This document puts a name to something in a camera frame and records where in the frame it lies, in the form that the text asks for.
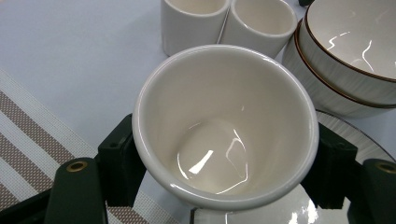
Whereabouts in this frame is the striped woven placemat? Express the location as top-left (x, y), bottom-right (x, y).
top-left (0, 68), bottom-right (182, 224)

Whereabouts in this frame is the pale blue table sheet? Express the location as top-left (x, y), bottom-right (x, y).
top-left (0, 0), bottom-right (396, 218)

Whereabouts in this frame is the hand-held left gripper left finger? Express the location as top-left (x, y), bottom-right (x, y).
top-left (97, 113), bottom-right (148, 208)

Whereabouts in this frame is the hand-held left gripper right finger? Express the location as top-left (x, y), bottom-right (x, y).
top-left (300, 122), bottom-right (359, 210)

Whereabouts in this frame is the cream ceramic cup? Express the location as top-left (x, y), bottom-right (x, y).
top-left (219, 0), bottom-right (299, 60)
top-left (160, 0), bottom-right (232, 58)
top-left (131, 44), bottom-right (320, 212)

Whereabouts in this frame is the white plate with dark rim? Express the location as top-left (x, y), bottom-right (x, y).
top-left (189, 109), bottom-right (396, 224)

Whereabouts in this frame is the white bowl with dark rim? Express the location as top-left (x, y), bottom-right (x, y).
top-left (281, 18), bottom-right (396, 119)
top-left (303, 0), bottom-right (396, 106)

